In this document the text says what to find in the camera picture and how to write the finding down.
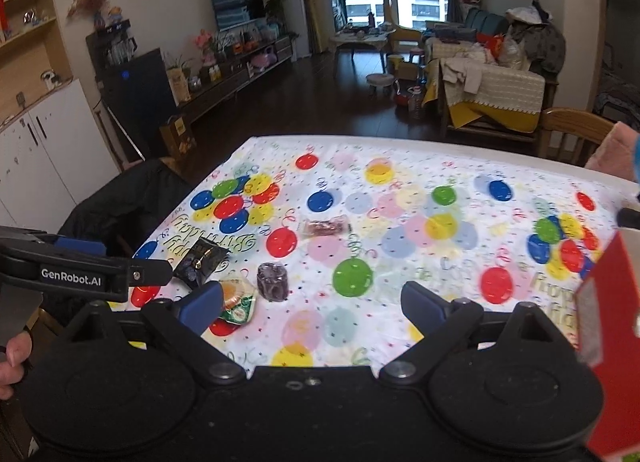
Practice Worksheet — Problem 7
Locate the dark wooden television stand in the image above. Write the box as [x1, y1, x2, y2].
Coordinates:
[175, 35, 296, 123]

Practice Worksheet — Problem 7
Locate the black snack packet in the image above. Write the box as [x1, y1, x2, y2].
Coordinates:
[172, 236, 231, 288]

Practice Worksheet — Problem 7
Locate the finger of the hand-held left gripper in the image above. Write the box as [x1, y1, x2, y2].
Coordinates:
[0, 225, 108, 259]
[127, 259, 173, 289]

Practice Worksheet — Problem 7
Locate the white tower air conditioner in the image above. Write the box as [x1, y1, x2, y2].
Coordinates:
[277, 0, 311, 60]

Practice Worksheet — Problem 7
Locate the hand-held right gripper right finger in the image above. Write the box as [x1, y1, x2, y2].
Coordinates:
[379, 281, 573, 388]

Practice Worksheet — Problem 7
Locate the pile of clothes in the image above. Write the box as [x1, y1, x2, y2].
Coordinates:
[505, 0, 567, 73]

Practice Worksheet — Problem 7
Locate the yellow gift bag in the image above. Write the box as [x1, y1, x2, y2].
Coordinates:
[166, 67, 192, 103]

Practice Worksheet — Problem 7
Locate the person's left hand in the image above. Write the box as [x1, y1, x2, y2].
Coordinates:
[0, 328, 32, 400]

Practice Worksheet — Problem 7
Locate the wooden sofa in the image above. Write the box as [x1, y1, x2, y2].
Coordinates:
[422, 10, 566, 143]

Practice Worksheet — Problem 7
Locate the balloon print tablecloth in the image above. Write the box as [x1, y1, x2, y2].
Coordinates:
[127, 135, 640, 378]

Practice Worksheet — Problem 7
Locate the small pink candy packet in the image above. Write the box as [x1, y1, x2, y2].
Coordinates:
[302, 217, 349, 238]

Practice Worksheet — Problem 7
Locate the red box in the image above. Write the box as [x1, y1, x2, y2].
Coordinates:
[574, 229, 640, 460]

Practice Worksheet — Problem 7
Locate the black water dispenser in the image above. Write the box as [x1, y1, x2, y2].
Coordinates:
[86, 17, 178, 163]

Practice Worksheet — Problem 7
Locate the brown cake in clear wrap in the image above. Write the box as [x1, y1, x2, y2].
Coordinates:
[256, 262, 290, 302]

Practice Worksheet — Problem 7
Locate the pink toy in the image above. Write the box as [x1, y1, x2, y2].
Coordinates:
[250, 47, 278, 74]

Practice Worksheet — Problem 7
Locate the green orange pastry packet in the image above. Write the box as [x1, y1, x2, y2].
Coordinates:
[217, 276, 258, 325]

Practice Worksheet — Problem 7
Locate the white cabinet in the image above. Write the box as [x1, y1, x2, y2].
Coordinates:
[0, 77, 121, 228]

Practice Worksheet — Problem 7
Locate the dried flower bunch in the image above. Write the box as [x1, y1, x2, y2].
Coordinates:
[66, 0, 112, 26]

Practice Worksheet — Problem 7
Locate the pink flower bouquet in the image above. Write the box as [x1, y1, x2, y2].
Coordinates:
[192, 29, 216, 63]

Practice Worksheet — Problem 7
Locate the cream sofa cloth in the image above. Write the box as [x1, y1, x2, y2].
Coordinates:
[425, 55, 546, 118]

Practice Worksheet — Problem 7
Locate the black jacket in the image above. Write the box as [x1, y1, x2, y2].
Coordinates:
[57, 157, 193, 263]

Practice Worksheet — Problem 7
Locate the wooden wall shelf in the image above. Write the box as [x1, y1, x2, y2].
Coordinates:
[0, 0, 73, 130]

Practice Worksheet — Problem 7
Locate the pink cloth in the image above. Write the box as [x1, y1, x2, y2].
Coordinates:
[584, 121, 640, 183]

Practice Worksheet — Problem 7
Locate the small round stool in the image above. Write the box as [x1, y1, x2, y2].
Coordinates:
[366, 73, 396, 99]

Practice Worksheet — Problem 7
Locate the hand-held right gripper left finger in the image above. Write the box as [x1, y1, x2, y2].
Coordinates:
[65, 281, 248, 385]

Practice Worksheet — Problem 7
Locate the flat television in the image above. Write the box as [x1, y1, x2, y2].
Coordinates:
[208, 0, 266, 32]

